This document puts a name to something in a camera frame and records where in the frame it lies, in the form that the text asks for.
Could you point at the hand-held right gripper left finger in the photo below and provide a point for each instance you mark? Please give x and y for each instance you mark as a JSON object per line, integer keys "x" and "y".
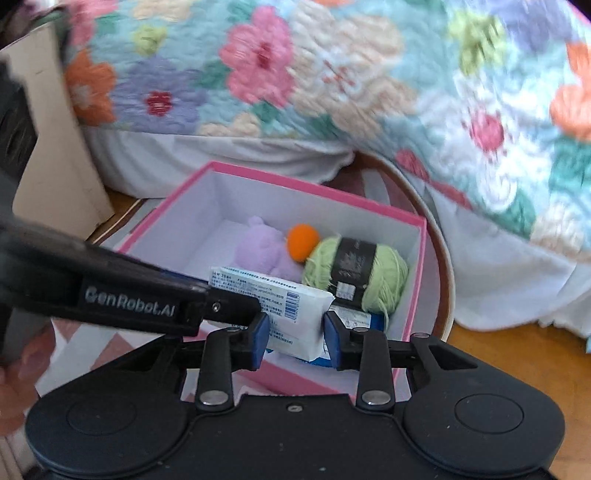
{"x": 261, "y": 340}

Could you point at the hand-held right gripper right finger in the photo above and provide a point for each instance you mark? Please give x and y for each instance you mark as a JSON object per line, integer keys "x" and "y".
{"x": 331, "y": 340}

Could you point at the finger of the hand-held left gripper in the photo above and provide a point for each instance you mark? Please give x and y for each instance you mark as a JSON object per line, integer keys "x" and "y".
{"x": 231, "y": 307}

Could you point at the white tissue packet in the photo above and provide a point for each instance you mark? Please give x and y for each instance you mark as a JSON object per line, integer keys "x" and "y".
{"x": 295, "y": 318}

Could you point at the blue wet wipes packet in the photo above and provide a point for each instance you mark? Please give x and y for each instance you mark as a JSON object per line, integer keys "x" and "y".
{"x": 376, "y": 323}

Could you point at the pink cardboard box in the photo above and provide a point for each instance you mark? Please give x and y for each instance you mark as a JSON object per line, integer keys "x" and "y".
{"x": 295, "y": 381}

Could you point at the purple plush toy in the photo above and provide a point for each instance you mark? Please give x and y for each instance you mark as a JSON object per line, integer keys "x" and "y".
{"x": 263, "y": 249}

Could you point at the green yarn ball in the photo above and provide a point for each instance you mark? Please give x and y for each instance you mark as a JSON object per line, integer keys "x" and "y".
{"x": 383, "y": 272}

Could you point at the orange ball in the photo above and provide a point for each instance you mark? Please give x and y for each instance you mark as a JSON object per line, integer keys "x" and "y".
{"x": 302, "y": 242}

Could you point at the person's left hand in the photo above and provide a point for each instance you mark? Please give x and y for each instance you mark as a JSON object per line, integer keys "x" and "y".
{"x": 18, "y": 392}

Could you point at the checkered rug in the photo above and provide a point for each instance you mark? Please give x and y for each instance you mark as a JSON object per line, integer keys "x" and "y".
{"x": 431, "y": 277}

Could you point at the floral quilt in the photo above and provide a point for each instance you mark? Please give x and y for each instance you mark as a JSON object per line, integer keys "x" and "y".
{"x": 323, "y": 69}

